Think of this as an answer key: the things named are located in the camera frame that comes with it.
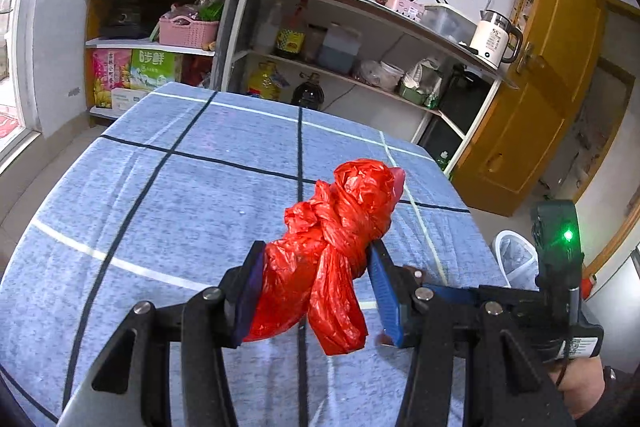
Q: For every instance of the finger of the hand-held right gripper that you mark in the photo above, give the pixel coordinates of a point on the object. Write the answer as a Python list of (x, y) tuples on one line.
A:
[(457, 293)]

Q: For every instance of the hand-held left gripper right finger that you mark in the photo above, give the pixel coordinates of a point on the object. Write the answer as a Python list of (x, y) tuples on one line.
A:
[(387, 302)]

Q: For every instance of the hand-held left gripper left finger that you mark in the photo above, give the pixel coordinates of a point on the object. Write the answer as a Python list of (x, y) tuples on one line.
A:
[(247, 297)]

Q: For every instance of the white plastic bin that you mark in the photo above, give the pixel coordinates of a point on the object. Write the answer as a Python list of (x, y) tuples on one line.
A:
[(500, 252)]

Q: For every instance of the red plastic bag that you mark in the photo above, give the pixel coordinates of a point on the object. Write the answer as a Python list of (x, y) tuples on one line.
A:
[(345, 217)]

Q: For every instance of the person's right forearm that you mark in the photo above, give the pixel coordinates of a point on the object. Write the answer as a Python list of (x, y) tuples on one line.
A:
[(617, 399)]

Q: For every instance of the person's right hand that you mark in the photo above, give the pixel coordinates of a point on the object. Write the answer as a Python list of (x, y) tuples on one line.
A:
[(580, 382)]

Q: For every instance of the red brush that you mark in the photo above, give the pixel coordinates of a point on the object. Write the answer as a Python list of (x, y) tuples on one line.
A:
[(591, 287)]

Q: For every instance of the green drink bottle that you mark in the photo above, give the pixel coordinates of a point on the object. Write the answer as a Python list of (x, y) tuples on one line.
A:
[(443, 161)]

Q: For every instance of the wooden door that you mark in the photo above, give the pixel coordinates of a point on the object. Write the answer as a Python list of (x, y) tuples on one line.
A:
[(545, 107)]

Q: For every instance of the brass door lock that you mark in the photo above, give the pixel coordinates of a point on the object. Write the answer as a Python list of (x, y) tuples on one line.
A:
[(525, 57)]

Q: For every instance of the dark oil bottle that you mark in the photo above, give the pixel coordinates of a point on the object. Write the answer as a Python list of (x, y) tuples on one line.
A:
[(307, 94)]

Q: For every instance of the yellow cooking oil bottle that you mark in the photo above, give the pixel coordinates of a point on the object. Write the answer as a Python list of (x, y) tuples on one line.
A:
[(264, 83)]

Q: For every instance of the white plastic bag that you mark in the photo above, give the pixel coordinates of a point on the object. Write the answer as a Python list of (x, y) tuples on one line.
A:
[(420, 74)]

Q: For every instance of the white plastic bucket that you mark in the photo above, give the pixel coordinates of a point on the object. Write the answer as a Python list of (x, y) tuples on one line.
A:
[(392, 77)]

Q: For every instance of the white electric kettle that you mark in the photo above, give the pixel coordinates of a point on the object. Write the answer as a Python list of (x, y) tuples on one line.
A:
[(492, 39)]

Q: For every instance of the clear plastic bag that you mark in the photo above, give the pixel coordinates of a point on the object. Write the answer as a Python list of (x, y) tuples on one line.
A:
[(369, 73)]

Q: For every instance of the green carton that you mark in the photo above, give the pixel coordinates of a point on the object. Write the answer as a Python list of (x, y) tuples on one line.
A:
[(156, 69)]

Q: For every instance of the translucent plastic jug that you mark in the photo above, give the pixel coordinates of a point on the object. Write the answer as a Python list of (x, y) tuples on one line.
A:
[(339, 52)]

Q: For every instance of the clear plastic container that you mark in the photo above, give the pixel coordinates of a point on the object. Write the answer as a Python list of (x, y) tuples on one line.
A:
[(450, 24)]

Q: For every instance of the pink rice bag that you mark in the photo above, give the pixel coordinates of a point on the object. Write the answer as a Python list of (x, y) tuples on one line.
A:
[(110, 77)]

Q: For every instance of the yellow label bottle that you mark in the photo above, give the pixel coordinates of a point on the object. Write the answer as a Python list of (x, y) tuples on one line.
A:
[(291, 39)]

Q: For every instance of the white translucent bottle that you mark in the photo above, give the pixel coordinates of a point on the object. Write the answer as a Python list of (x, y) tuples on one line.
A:
[(271, 29)]

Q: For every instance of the pink basket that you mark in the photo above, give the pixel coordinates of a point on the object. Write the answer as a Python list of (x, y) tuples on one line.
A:
[(187, 33)]

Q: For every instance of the pink utensil holder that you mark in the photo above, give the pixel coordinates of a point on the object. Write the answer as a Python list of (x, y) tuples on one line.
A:
[(406, 9)]

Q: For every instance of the white metal kitchen rack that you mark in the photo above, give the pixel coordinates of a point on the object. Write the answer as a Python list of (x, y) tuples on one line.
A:
[(350, 2)]

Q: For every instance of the wooden door frame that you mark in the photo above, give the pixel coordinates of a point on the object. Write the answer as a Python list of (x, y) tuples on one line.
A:
[(615, 227)]

